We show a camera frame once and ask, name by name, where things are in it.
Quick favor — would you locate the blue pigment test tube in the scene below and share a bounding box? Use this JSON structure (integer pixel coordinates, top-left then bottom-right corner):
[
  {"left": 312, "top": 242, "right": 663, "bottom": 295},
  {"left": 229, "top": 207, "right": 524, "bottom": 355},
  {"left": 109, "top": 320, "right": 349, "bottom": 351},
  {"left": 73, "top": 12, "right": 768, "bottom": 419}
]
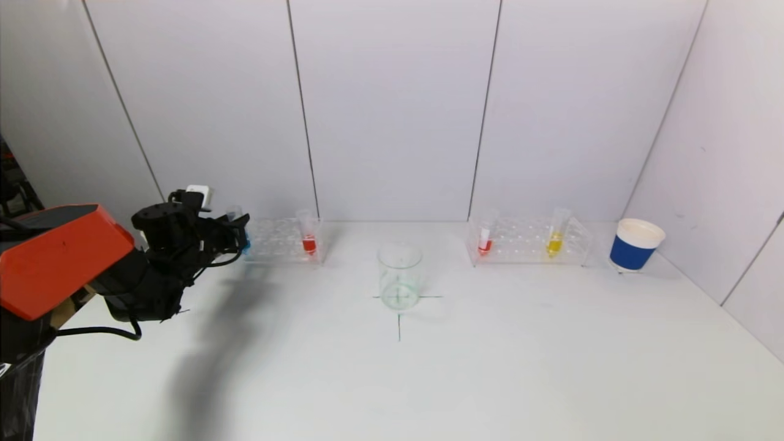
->
[{"left": 225, "top": 205, "right": 252, "bottom": 255}]

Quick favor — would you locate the blue white paper cup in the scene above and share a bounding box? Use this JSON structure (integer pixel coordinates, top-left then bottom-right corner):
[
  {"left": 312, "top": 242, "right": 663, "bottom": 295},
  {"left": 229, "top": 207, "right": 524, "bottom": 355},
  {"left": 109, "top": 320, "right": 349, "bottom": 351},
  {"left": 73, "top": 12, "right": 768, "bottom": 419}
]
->
[{"left": 609, "top": 218, "right": 666, "bottom": 274}]

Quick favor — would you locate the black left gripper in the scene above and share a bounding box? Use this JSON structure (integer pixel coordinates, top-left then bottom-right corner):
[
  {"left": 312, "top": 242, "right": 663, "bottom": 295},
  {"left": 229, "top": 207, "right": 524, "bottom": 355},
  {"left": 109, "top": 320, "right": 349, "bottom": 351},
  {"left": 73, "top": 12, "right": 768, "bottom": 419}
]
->
[{"left": 197, "top": 213, "right": 251, "bottom": 255}]

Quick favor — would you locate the clear glass beaker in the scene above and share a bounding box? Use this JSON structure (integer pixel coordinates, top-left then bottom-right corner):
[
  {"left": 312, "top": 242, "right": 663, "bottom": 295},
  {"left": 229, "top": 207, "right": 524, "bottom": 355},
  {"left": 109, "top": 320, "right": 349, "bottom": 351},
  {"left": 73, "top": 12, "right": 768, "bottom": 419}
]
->
[{"left": 377, "top": 241, "right": 423, "bottom": 311}]

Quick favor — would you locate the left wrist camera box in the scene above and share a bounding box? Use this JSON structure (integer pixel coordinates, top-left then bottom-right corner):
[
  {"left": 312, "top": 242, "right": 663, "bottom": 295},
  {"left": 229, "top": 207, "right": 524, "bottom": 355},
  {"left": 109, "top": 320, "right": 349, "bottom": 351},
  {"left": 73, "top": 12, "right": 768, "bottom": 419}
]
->
[{"left": 184, "top": 184, "right": 213, "bottom": 210}]

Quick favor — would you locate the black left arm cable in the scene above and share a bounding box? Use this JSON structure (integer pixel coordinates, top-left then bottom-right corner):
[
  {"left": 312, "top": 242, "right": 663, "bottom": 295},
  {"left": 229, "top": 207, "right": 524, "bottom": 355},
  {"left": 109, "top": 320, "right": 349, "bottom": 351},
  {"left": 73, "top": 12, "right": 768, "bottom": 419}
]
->
[{"left": 54, "top": 315, "right": 143, "bottom": 342}]

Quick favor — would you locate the red pigment test tube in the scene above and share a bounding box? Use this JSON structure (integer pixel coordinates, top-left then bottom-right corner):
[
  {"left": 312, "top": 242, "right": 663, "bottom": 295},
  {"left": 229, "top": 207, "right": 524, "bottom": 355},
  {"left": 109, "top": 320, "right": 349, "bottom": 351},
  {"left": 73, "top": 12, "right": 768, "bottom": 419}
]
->
[{"left": 296, "top": 208, "right": 319, "bottom": 257}]

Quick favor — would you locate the thin black left camera cable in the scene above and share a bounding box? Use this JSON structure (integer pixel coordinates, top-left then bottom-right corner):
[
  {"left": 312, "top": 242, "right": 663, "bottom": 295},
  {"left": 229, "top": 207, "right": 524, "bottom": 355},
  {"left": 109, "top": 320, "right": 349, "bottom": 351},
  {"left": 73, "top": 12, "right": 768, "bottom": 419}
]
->
[{"left": 195, "top": 245, "right": 246, "bottom": 271}]

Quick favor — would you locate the yellow pigment test tube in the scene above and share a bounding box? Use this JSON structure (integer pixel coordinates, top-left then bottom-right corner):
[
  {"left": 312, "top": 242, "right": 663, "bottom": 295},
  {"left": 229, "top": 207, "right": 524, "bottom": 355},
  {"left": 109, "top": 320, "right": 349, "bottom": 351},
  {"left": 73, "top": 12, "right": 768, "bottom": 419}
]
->
[{"left": 545, "top": 207, "right": 571, "bottom": 258}]

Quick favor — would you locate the black chair frame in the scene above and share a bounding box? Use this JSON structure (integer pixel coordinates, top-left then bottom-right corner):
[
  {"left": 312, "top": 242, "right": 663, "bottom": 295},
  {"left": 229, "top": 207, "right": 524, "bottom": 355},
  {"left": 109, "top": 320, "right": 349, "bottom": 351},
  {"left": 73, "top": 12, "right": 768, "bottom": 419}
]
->
[{"left": 0, "top": 138, "right": 43, "bottom": 215}]

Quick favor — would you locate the clear acrylic test tube rack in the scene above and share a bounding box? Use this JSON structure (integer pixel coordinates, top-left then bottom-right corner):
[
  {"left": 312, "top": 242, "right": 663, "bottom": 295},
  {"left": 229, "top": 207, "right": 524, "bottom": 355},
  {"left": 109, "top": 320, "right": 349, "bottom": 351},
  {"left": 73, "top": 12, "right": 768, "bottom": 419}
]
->
[
  {"left": 242, "top": 217, "right": 326, "bottom": 266},
  {"left": 465, "top": 216, "right": 592, "bottom": 268}
]

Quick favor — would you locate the red pigment tube white label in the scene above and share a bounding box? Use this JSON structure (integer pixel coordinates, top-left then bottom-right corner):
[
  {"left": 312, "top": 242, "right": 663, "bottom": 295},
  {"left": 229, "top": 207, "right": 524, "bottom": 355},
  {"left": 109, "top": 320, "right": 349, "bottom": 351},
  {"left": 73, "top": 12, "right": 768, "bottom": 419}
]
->
[{"left": 477, "top": 208, "right": 498, "bottom": 257}]

